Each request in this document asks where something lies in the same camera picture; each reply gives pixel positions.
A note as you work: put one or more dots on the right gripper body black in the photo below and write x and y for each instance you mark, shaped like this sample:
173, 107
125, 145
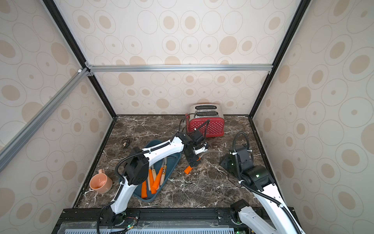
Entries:
227, 161

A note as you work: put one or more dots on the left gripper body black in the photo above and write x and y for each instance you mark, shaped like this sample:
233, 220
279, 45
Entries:
192, 157

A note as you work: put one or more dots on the orange handle sickle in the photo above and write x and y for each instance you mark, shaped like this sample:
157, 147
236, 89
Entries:
144, 190
152, 190
156, 183
189, 169

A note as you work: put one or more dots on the wooden handle sickle labelled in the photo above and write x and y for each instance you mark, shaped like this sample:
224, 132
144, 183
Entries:
163, 175

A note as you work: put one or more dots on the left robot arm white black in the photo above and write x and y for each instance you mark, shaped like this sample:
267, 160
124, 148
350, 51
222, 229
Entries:
134, 169

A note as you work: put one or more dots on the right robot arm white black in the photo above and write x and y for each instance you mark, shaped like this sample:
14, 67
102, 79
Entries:
260, 182

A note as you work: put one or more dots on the teal rectangular storage tray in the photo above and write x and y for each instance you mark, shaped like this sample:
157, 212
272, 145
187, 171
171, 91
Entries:
172, 161

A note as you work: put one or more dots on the red polka dot toaster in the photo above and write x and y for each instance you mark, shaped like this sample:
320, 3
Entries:
208, 118

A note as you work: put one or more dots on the small black plug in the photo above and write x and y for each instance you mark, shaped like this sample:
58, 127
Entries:
126, 143

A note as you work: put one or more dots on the pink plastic cup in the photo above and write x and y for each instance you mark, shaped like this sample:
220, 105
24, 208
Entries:
101, 183

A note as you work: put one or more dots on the horizontal aluminium bar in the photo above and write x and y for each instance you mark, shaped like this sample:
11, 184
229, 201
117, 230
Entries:
181, 68

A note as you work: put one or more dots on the left diagonal aluminium bar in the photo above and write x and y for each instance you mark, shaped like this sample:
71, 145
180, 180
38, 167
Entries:
22, 137

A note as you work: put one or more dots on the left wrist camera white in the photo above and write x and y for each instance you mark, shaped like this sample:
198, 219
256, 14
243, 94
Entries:
200, 150

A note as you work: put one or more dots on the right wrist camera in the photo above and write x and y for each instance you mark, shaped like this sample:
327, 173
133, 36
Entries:
241, 158

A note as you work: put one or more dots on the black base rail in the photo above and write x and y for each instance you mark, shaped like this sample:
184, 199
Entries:
150, 220

